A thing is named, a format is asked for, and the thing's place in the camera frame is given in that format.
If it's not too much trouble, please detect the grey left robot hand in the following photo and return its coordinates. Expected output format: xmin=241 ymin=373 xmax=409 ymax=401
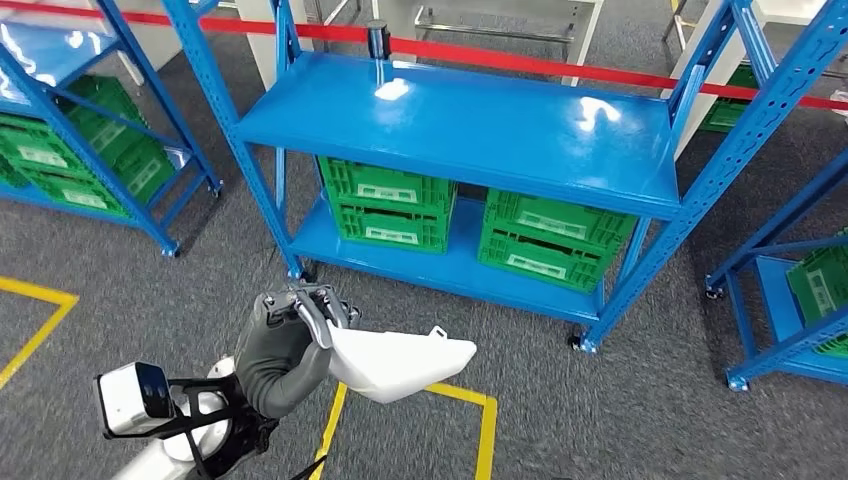
xmin=235 ymin=284 xmax=362 ymax=392

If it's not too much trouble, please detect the white plastic part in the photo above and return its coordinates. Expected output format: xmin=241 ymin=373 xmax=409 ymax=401
xmin=326 ymin=321 xmax=478 ymax=405

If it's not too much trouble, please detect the blue metal shelf rack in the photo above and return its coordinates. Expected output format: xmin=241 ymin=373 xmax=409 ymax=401
xmin=162 ymin=0 xmax=848 ymax=356
xmin=704 ymin=148 xmax=848 ymax=393
xmin=0 ymin=0 xmax=223 ymax=260

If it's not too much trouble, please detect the red barrier belt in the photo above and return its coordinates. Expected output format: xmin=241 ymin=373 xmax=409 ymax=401
xmin=0 ymin=0 xmax=848 ymax=113

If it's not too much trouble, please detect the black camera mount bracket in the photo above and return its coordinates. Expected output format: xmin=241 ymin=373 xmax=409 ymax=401
xmin=148 ymin=374 xmax=280 ymax=480

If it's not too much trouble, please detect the black cable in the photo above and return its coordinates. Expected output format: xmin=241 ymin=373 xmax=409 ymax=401
xmin=291 ymin=457 xmax=329 ymax=480

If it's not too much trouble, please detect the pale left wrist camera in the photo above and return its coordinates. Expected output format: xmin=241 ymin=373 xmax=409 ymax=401
xmin=94 ymin=361 xmax=177 ymax=440

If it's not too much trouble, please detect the black stanchion post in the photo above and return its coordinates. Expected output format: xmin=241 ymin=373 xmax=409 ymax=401
xmin=366 ymin=19 xmax=392 ymax=62

